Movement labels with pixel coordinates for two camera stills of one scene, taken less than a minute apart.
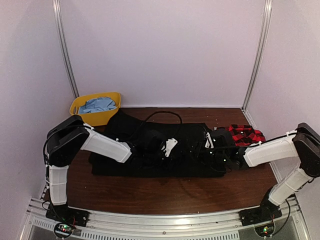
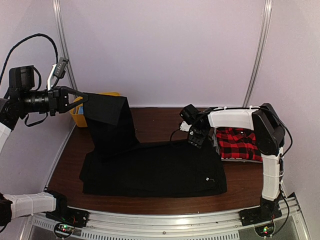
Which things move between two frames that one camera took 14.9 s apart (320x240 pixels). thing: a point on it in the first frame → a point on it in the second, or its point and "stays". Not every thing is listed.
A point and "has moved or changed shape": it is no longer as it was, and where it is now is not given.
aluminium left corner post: [56, 6] stays
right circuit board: [265, 231] stays
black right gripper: [199, 150] → [198, 142]
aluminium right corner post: [266, 21] stays
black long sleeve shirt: [191, 150] has moved or changed shape
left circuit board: [63, 229] stays
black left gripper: [169, 166] → [57, 99]
